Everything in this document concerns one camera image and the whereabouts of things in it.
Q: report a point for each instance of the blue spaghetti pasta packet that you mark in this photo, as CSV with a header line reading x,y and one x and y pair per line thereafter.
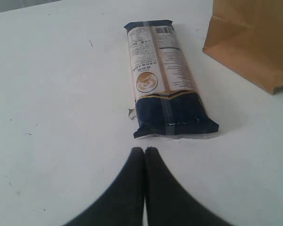
x,y
167,102

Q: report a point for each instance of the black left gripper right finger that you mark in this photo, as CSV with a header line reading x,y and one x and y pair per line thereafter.
x,y
167,202

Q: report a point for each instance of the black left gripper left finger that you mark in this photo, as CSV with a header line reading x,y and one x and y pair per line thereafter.
x,y
122,204

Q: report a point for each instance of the brown paper shopping bag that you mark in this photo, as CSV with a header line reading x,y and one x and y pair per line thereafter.
x,y
246,36

